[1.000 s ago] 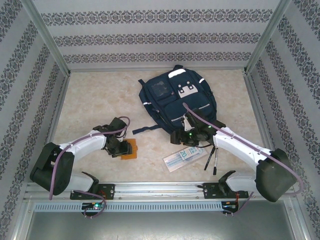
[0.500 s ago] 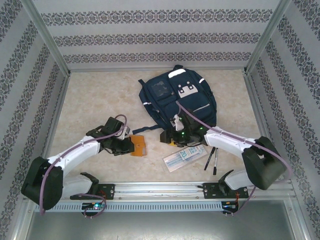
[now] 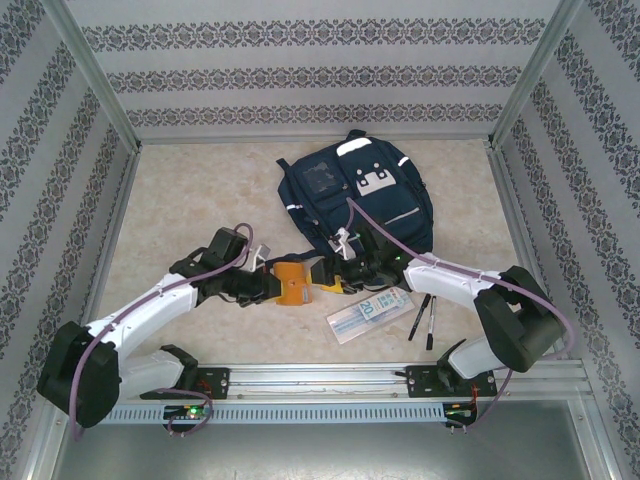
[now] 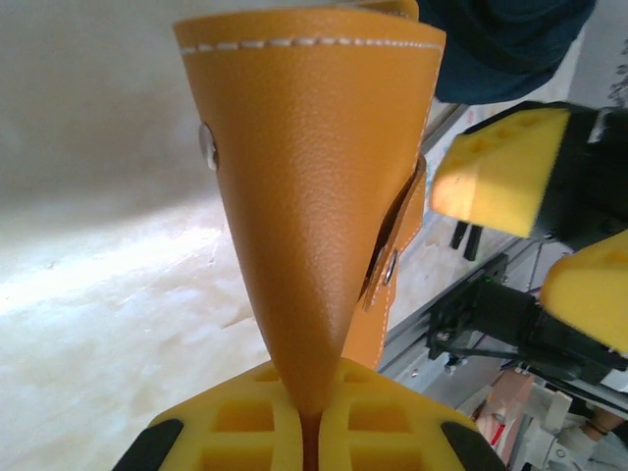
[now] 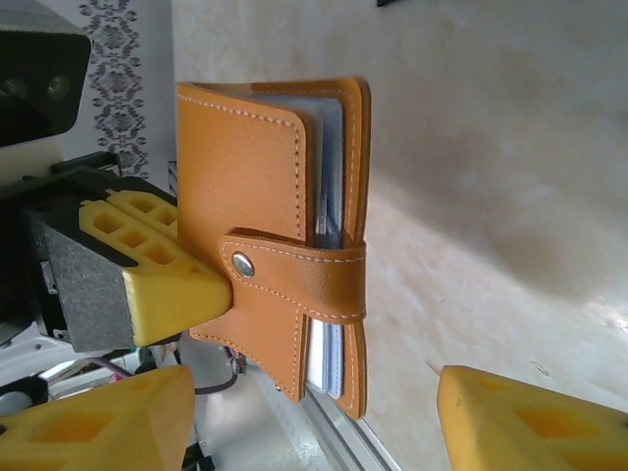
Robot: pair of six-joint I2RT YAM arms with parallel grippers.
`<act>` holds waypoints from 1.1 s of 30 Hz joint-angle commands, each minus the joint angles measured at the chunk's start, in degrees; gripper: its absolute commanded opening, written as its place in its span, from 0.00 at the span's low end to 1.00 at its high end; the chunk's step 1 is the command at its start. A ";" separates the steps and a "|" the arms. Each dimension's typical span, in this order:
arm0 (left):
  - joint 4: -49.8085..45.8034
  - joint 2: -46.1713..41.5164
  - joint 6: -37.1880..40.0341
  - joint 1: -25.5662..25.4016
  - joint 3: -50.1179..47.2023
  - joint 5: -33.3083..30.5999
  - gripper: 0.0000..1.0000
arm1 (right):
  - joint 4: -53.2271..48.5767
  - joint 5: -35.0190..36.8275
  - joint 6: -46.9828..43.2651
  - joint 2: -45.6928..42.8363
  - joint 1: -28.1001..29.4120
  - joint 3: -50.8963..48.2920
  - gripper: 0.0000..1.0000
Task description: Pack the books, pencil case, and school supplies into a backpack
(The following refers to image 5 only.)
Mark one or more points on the aluminium mounting rail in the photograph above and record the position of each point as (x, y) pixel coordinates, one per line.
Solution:
(338, 436)

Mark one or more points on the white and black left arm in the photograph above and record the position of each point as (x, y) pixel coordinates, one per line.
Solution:
(29, 353)

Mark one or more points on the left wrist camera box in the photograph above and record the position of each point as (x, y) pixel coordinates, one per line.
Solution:
(39, 88)

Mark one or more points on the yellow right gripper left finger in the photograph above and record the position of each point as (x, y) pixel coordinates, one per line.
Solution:
(73, 436)

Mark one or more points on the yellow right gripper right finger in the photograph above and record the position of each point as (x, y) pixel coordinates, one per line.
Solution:
(539, 432)

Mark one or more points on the orange leather card wallet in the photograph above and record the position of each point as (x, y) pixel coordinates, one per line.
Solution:
(245, 196)

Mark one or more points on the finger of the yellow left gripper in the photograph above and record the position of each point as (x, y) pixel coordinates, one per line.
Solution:
(172, 299)
(147, 206)

